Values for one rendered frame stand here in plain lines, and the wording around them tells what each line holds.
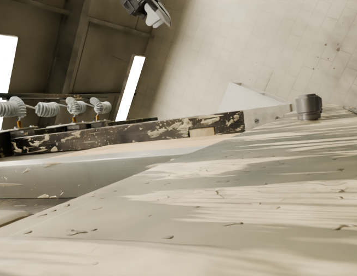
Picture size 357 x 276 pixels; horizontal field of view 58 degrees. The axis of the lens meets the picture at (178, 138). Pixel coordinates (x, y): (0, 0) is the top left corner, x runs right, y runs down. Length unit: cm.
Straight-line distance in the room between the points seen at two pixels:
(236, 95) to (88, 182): 419
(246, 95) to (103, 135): 347
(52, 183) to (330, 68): 550
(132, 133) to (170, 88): 537
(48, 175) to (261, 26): 566
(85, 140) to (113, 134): 12
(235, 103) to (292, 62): 163
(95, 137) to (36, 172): 77
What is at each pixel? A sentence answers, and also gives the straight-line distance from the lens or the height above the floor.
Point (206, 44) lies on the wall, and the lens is 617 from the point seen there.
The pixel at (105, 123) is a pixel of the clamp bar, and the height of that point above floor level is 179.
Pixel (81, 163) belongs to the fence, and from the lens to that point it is 35.
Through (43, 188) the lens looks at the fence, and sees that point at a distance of 40.
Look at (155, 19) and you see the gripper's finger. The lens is 98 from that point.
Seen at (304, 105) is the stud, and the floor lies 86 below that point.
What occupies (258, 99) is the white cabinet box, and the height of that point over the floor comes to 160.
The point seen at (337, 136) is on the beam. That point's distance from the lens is 20.
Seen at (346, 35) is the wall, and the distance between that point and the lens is 579.
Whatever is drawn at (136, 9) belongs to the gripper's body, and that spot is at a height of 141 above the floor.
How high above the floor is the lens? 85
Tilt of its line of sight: 19 degrees up
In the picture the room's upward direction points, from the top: 63 degrees counter-clockwise
